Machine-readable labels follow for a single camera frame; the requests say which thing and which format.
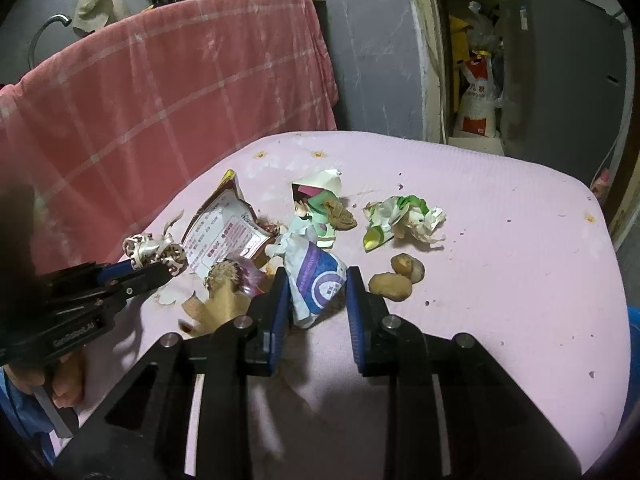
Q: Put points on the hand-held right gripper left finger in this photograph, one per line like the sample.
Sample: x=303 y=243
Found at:
x=281 y=307

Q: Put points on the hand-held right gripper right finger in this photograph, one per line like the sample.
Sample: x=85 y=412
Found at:
x=356 y=310

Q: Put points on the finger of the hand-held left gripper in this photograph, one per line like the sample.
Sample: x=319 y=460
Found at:
x=150 y=280
x=115 y=271

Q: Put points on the patterned white wrapper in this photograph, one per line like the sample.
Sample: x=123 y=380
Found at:
x=150 y=250

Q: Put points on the purple white packet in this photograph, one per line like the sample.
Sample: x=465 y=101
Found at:
x=315 y=280

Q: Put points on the purple onion piece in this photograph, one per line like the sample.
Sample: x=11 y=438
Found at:
x=227 y=275

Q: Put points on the green white wrapper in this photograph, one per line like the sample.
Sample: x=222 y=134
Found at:
x=395 y=215

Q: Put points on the person's left forearm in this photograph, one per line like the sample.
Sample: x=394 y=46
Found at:
x=20 y=420

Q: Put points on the person's left hand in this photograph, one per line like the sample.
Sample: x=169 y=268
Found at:
x=67 y=377

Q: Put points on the brown potato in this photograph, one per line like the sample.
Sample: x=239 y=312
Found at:
x=390 y=286
x=407 y=266

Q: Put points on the brown paper scrap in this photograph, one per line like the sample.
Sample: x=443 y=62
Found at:
x=220 y=310

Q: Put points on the red white snack packet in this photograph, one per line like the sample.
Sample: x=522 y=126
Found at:
x=220 y=230

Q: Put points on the brown dried peel piece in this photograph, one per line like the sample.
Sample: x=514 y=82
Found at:
x=342 y=217

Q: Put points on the cartoon print paper wrapper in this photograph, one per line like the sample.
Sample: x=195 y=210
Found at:
x=312 y=200

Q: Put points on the pink checked cloth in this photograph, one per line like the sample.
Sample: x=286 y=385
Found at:
x=150 y=110

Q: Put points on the white red sack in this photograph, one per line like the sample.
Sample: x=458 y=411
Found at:
x=475 y=105

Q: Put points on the metal faucet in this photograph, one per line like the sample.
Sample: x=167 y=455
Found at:
x=59 y=18

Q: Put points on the beige towel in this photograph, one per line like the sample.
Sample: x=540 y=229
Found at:
x=95 y=0

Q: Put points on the pink rag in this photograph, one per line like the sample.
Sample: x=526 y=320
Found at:
x=601 y=185

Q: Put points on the yellow bag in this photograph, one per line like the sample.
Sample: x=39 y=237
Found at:
x=456 y=50

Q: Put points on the blue bucket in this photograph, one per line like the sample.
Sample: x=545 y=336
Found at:
x=633 y=350

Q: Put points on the grey cabinet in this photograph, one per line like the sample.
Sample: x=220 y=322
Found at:
x=560 y=85

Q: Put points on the clear plastic bag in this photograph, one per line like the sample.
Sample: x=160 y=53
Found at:
x=484 y=25

